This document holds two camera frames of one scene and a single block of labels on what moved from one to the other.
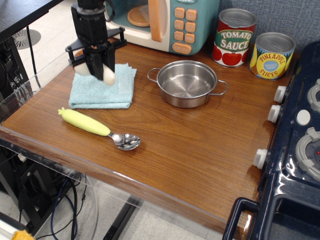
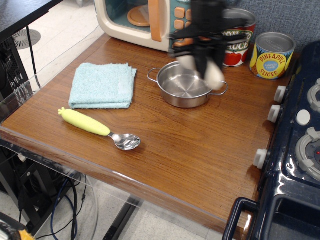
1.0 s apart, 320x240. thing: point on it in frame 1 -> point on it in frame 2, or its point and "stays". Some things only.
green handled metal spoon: [122, 141] stays
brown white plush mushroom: [83, 69] -> [214, 75]
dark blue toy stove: [288, 207] stays
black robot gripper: [91, 23] -> [208, 33]
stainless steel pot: [187, 83] stays
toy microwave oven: [182, 27] stays
